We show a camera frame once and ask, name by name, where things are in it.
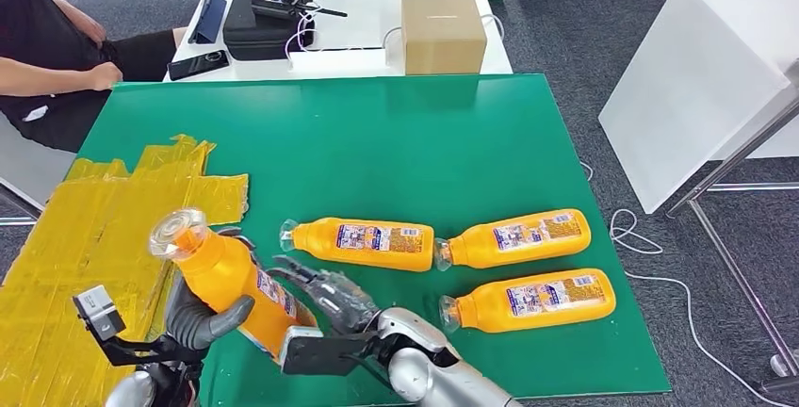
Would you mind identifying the person's right hand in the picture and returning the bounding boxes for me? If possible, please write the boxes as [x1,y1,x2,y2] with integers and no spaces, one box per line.
[87,61,124,92]

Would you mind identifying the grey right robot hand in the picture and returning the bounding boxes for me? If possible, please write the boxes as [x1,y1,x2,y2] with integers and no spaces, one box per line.
[267,255,383,338]

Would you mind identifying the person's left hand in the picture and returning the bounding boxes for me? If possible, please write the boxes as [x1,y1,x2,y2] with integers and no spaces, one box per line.
[84,17,108,50]

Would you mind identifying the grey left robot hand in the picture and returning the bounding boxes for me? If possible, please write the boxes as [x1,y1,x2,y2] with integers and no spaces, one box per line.
[163,269,257,353]

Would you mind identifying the orange detergent bottle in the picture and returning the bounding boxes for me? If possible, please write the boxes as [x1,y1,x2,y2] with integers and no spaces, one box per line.
[437,268,617,335]
[279,217,436,273]
[433,207,593,272]
[148,207,320,365]

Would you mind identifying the person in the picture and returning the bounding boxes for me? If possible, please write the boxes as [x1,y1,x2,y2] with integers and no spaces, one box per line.
[0,0,179,155]

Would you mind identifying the black smartphone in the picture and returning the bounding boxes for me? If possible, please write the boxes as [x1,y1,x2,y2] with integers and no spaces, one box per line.
[167,49,231,82]

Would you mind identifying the dark tablet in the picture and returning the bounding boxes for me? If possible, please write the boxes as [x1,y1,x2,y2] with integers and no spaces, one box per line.
[187,0,228,44]

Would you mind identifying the yellow tape sheet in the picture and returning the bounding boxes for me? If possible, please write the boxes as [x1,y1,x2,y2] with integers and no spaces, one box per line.
[0,134,250,407]

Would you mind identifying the green table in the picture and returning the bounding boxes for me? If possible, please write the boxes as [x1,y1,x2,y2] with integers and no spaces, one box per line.
[74,73,672,407]

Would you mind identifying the black carrying case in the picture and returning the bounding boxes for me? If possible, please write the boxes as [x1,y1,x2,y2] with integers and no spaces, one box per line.
[221,0,316,61]

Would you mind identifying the cardboard box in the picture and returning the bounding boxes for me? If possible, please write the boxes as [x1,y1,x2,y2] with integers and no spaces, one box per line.
[400,0,489,75]

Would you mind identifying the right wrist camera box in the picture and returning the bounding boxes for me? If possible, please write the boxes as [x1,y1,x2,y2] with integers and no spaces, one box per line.
[279,326,385,376]

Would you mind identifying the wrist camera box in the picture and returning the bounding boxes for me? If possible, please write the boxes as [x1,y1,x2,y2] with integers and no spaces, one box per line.
[72,285,127,343]
[279,326,385,376]

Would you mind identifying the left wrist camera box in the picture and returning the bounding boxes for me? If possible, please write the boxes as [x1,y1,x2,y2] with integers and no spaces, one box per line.
[72,285,127,343]

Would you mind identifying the white floor cable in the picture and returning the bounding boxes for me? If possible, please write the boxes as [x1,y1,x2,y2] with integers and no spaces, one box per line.
[579,160,775,407]

